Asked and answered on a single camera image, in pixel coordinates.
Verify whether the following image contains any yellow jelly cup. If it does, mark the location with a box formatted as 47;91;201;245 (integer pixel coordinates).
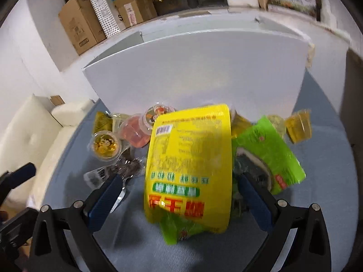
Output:
285;109;312;144

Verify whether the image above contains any small yellow snack packet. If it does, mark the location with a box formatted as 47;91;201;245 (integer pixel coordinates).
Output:
92;111;113;134

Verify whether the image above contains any gold lid jelly cup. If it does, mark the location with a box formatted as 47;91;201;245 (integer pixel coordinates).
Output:
89;130;122;161

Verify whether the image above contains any large yellow snack bag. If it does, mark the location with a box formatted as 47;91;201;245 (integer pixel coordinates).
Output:
144;104;232;233

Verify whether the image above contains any cartoon lid jelly cup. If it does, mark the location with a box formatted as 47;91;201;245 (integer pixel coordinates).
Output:
143;103;176;127

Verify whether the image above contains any green seaweed snack bag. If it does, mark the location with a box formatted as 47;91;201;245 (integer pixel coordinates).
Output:
232;116;306;195

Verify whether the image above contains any white cardboard storage box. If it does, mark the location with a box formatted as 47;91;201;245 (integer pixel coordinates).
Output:
83;16;310;121

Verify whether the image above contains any pink jelly cup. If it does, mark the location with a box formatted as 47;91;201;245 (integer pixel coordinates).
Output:
118;114;151;148

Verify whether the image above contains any white dotted shopping bag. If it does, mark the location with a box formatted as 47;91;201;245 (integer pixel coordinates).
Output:
90;0;126;38

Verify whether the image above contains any open small cardboard box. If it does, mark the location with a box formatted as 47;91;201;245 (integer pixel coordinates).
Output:
114;0;157;28

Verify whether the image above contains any dark seaweed snack packet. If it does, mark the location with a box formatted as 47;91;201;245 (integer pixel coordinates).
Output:
83;157;146;190

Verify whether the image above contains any white cushioned sofa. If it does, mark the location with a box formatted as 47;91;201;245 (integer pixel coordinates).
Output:
1;95;94;210

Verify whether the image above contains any large brown cardboard box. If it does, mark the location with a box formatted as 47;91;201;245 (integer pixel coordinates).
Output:
59;0;106;55

